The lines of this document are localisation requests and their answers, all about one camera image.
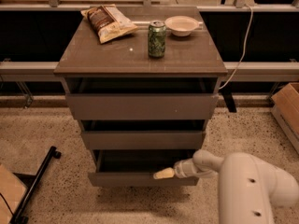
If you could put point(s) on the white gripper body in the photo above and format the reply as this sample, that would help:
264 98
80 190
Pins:
180 169

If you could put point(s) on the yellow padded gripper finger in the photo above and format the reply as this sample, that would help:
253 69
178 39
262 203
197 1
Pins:
164 174

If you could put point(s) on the grey bottom drawer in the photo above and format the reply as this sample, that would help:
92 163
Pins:
135 168

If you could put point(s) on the grey drawer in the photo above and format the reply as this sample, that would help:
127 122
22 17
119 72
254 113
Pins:
142 98
135 168
143 134

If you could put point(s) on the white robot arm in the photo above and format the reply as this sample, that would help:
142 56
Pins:
248 187

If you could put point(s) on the grey drawer cabinet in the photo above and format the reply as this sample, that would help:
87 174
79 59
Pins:
194 55

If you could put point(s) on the grey middle drawer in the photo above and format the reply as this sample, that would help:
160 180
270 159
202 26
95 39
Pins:
143 134

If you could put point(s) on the grey top drawer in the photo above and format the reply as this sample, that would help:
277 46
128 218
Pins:
142 98

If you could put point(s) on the cardboard box right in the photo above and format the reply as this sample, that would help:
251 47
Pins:
286 111

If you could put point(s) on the cardboard box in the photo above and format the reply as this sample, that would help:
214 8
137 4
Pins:
286 111
12 190

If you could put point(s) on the black stand leg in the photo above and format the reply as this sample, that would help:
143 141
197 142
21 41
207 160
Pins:
31 182

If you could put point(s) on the green soda can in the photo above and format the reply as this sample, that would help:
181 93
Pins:
156 39

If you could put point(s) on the white bowl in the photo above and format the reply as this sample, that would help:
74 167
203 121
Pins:
181 25

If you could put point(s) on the cardboard box left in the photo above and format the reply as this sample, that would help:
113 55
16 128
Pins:
12 190

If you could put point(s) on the chips bag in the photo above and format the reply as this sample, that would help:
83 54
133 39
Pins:
108 22

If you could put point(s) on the metal rail frame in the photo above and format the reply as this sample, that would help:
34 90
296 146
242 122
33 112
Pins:
238 71

